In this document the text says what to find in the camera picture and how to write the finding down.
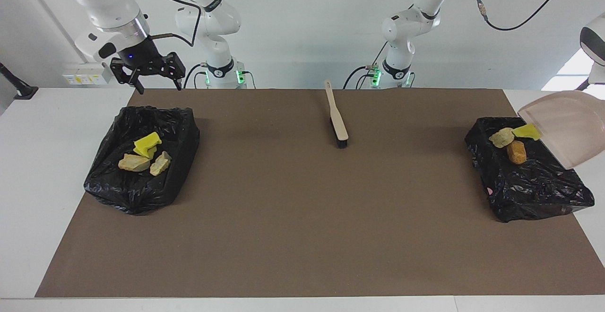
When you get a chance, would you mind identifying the beige brush with black bristles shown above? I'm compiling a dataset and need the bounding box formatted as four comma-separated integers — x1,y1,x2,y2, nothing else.
324,79,349,149

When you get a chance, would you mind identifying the beige plastic dustpan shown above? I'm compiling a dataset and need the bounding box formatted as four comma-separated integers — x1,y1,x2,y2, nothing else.
517,90,605,170

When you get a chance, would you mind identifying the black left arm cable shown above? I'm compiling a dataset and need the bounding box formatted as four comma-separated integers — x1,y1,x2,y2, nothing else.
475,0,580,32

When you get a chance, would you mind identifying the open black bag-lined bin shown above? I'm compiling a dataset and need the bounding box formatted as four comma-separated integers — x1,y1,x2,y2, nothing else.
84,106,200,216

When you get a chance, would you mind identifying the black bag-covered bin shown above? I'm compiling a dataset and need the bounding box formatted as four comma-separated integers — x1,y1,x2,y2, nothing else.
464,116,595,223

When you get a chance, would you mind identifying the black base cable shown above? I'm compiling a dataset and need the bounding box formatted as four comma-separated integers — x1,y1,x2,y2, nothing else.
343,43,389,89
183,63,209,89

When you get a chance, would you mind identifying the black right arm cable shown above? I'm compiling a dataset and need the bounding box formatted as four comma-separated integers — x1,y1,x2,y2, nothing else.
135,0,202,48

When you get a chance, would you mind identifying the brown table mat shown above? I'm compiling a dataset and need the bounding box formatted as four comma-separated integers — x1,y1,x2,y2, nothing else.
35,88,605,298

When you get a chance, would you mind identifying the beige bread chunk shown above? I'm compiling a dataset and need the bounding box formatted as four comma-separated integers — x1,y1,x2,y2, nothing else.
118,154,151,173

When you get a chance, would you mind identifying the white wall socket box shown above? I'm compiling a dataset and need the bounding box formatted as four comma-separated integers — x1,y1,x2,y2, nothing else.
63,62,114,86

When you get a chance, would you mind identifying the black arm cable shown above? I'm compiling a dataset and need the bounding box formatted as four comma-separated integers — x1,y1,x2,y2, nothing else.
135,0,202,48
475,0,580,32

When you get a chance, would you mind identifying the brown bread roll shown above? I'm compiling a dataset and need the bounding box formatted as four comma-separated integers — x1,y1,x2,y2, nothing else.
507,140,527,165

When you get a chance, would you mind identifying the yellow sponge piece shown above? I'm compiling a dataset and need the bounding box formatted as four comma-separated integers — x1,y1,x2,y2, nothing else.
133,131,163,156
512,123,542,141

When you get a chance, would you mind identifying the striped orange croissant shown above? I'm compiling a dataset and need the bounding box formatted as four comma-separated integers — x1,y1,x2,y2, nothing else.
489,127,516,149
150,151,172,176

